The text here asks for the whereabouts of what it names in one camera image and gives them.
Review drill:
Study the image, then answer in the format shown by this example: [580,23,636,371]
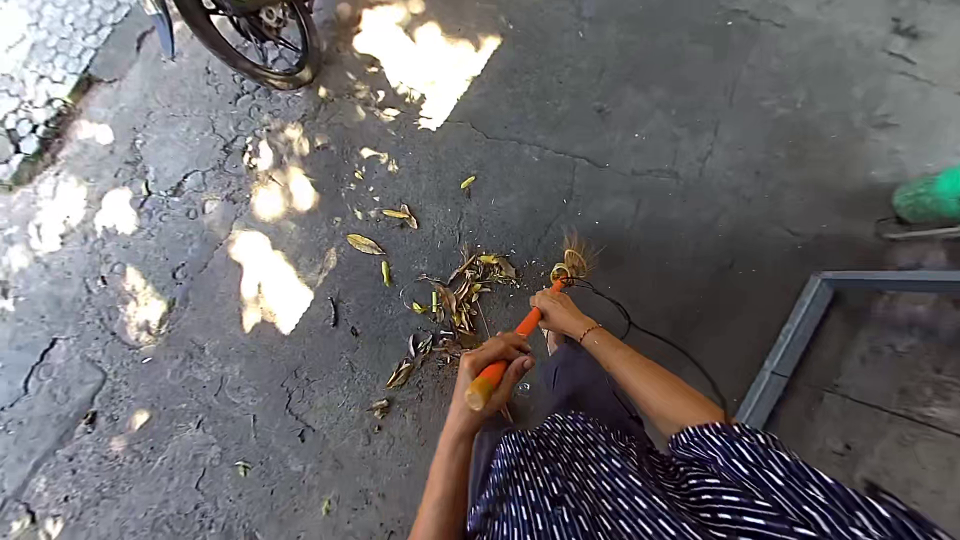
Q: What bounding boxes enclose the person's right hand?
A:
[529,288,600,343]

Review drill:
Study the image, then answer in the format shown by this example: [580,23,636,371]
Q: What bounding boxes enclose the person's left hand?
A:
[448,332,537,436]

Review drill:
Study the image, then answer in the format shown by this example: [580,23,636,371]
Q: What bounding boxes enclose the broom with orange handle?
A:
[465,231,599,412]

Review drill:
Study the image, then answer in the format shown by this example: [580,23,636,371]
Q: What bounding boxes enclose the person's right forearm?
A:
[580,322,733,441]

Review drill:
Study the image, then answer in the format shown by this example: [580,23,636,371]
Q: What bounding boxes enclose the person's left forearm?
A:
[408,421,480,540]

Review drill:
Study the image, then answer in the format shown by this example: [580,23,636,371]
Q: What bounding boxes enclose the pile of dry leaves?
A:
[385,251,520,390]

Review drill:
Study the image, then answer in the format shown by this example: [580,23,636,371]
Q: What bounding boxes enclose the person's legs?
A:
[468,330,655,511]

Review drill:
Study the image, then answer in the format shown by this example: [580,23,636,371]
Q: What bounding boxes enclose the person's body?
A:
[466,411,955,540]

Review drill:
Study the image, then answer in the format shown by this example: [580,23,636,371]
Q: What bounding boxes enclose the thin grey metal bar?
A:
[876,216,960,242]

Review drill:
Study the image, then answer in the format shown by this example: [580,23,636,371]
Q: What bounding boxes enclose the green cylinder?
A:
[891,165,960,225]

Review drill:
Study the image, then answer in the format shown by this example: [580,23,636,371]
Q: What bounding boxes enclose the black cord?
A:
[561,276,732,424]

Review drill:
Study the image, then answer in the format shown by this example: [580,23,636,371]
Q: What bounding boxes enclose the grey metal frame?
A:
[733,270,960,432]

